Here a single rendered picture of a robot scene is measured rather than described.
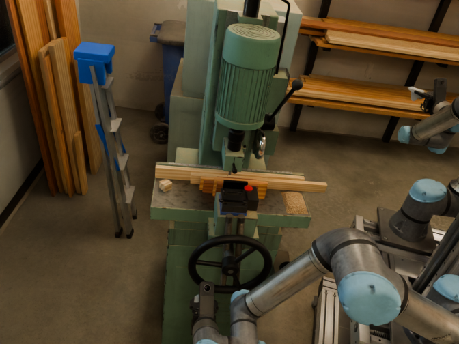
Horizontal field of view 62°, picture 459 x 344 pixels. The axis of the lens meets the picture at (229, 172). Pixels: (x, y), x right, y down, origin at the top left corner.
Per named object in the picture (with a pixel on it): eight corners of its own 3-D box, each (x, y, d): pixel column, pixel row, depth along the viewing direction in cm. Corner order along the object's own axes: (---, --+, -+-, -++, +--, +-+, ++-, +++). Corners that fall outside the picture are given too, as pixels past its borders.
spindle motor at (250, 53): (215, 129, 128) (227, 35, 110) (214, 106, 143) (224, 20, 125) (266, 134, 131) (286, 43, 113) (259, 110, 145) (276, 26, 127)
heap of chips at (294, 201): (286, 213, 144) (288, 207, 143) (281, 192, 154) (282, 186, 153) (308, 214, 145) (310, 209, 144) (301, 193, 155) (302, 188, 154)
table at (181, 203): (146, 238, 132) (146, 225, 129) (154, 184, 157) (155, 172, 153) (314, 247, 140) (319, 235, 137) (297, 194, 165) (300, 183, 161)
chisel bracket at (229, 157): (222, 174, 144) (225, 155, 139) (220, 153, 155) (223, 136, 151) (242, 175, 145) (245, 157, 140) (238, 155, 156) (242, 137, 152)
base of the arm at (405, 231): (422, 222, 164) (432, 205, 159) (428, 246, 152) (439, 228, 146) (386, 213, 166) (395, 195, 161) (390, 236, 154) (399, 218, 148)
